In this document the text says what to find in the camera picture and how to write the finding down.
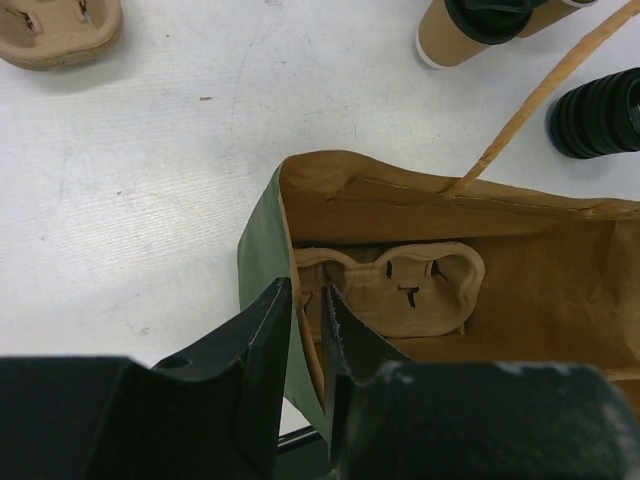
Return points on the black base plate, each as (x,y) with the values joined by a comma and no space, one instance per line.
(298,439)

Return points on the brown paper bag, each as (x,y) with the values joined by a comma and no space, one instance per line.
(561,280)

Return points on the stack of pulp cup carriers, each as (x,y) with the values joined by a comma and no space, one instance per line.
(45,35)

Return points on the stack of black cup lids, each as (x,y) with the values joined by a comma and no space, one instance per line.
(599,118)

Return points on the brown paper coffee cup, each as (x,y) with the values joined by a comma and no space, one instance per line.
(440,43)

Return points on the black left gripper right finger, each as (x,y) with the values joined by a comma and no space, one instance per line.
(393,418)

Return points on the stack of brown paper cups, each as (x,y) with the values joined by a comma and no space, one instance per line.
(551,12)

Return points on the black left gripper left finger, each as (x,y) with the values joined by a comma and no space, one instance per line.
(209,411)

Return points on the pulp cup carrier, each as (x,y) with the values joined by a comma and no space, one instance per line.
(408,291)

